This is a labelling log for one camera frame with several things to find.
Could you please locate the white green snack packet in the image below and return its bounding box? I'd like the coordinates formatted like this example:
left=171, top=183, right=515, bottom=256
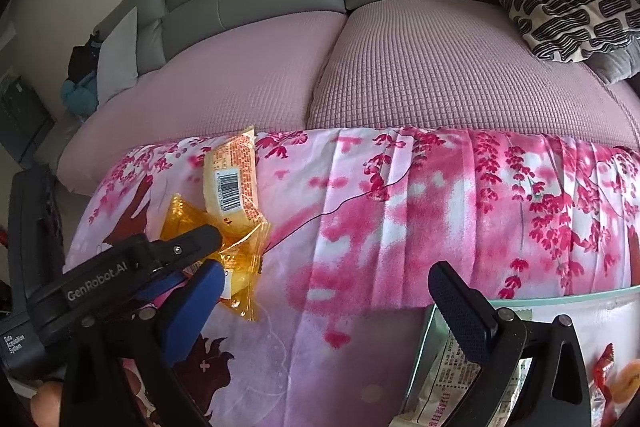
left=389, top=305, right=534, bottom=427

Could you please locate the orange transparent snack packet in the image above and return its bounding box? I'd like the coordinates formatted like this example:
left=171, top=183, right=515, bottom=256
left=160, top=194, right=271, bottom=322

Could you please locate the yellow cake snack packet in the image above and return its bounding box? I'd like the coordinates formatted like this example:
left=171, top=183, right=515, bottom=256
left=203, top=127, right=262, bottom=234

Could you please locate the red snack packet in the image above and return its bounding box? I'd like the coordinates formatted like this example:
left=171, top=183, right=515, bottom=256
left=589, top=343, right=618, bottom=427

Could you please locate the round yellow bun packet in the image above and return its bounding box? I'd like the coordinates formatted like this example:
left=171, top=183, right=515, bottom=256
left=610, top=359, right=640, bottom=404

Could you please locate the left hand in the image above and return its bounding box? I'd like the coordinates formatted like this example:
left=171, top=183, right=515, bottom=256
left=29, top=365, right=147, bottom=427

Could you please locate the white tray teal rim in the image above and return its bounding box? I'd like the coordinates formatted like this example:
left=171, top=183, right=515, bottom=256
left=399, top=286, right=640, bottom=427

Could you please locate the pink cartoon blanket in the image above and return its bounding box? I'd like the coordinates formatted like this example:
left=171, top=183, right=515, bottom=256
left=64, top=126, right=640, bottom=427

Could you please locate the blue clothing pile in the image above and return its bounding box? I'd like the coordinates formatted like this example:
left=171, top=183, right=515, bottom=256
left=61, top=72, right=99, bottom=118

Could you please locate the dark cabinet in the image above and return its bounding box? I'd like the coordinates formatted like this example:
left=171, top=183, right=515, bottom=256
left=0, top=77, right=54, bottom=169

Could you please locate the light grey cushion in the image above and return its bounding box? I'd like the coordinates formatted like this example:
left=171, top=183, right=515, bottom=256
left=96, top=8, right=138, bottom=106

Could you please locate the black bag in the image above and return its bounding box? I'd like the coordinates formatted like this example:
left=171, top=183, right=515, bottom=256
left=67, top=32, right=102, bottom=83

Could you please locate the pink sofa seat cover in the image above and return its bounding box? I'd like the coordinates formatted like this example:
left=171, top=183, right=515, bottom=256
left=58, top=0, right=639, bottom=196

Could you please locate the grey pillow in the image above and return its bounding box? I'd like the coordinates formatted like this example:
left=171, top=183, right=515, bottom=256
left=586, top=39, right=640, bottom=86

